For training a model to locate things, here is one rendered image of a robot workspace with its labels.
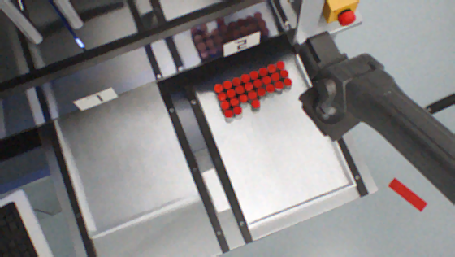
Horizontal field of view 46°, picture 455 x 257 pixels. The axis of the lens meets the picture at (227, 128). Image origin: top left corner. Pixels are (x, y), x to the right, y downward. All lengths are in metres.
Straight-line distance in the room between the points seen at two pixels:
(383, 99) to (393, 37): 1.70
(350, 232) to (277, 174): 0.95
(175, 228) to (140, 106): 0.31
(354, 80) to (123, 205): 0.70
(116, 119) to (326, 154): 0.51
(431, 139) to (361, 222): 1.53
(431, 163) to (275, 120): 0.68
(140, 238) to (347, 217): 1.09
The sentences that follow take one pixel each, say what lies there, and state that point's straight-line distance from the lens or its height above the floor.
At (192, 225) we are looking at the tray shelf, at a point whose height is 0.88.
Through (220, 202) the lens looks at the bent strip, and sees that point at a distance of 1.25.
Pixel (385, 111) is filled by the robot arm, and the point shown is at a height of 1.46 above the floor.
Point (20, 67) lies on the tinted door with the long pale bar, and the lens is 1.01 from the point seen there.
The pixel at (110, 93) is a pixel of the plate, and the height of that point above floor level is 1.02.
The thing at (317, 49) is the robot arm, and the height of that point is 1.34.
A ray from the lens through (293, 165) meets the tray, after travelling 1.27.
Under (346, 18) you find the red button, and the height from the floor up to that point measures 1.01.
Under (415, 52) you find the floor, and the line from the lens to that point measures 2.41.
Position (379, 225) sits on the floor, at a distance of 2.19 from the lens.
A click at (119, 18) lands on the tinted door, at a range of 0.95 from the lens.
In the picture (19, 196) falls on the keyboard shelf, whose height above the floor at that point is 0.80.
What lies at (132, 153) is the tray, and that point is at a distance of 1.29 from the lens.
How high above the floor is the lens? 2.12
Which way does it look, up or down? 75 degrees down
